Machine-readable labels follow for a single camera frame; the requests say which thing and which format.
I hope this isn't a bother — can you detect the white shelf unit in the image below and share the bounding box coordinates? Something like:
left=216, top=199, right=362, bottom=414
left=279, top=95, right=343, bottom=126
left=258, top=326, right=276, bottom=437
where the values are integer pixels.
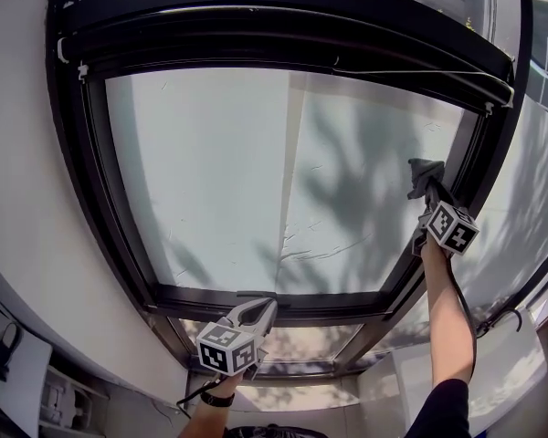
left=38, top=365, right=106, bottom=433

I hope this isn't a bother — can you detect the adjacent frosted window pane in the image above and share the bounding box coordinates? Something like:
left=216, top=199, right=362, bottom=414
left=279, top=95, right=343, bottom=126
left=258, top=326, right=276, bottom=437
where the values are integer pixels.
left=451, top=93, right=548, bottom=309

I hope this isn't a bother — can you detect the low window pane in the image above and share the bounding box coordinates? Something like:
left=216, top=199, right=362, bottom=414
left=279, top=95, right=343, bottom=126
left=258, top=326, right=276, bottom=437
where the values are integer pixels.
left=177, top=319, right=364, bottom=364

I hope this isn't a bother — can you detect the black wrist strap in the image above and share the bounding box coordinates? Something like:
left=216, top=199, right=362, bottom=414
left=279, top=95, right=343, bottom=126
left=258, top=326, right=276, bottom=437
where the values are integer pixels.
left=176, top=376, right=225, bottom=417

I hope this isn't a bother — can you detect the frosted window glass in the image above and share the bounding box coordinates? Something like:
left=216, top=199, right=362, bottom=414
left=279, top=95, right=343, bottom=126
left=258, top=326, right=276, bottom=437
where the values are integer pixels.
left=104, top=67, right=467, bottom=297

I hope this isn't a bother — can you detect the black roller blind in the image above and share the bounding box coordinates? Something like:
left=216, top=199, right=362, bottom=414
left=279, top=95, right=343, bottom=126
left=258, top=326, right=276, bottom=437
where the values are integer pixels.
left=57, top=5, right=516, bottom=109

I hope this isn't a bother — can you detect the person's right forearm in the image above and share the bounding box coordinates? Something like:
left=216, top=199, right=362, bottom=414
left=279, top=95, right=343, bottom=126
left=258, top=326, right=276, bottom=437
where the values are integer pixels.
left=419, top=242, right=479, bottom=390

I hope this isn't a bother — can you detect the grey cloth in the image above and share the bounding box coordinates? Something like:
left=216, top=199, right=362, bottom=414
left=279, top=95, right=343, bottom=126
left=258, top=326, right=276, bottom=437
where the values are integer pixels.
left=407, top=157, right=445, bottom=201

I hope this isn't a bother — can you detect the black wristwatch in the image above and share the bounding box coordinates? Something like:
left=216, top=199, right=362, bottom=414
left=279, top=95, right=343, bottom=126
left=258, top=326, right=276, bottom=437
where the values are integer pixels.
left=199, top=390, right=237, bottom=408

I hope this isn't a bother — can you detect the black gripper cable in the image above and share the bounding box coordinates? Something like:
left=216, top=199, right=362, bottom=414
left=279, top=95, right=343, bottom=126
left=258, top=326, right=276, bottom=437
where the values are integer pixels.
left=445, top=253, right=479, bottom=382

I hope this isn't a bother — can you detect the white panel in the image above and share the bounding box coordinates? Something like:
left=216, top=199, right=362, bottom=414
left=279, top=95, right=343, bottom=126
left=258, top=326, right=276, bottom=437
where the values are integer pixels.
left=392, top=308, right=548, bottom=433

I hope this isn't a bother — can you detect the black curved window latch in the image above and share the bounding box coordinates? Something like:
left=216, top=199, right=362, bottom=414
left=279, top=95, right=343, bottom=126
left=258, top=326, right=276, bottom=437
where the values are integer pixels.
left=479, top=307, right=524, bottom=337

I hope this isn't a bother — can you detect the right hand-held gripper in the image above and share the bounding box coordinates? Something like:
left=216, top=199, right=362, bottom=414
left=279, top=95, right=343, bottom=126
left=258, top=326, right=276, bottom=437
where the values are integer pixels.
left=413, top=178, right=480, bottom=256

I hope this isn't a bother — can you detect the white side table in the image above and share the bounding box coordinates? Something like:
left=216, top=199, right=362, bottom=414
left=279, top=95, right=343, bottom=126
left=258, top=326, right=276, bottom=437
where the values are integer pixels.
left=0, top=301, right=54, bottom=423

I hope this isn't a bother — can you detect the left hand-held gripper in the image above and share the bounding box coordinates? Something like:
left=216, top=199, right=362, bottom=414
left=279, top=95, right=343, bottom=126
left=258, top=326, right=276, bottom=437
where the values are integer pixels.
left=195, top=297, right=279, bottom=381

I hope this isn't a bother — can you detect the black device with loop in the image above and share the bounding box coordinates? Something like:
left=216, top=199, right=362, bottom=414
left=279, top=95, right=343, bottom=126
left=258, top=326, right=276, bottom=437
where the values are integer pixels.
left=0, top=321, right=24, bottom=381

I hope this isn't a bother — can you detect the person's left forearm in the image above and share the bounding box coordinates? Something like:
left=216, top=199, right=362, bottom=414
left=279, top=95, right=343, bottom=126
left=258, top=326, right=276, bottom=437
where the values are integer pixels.
left=177, top=371, right=243, bottom=438

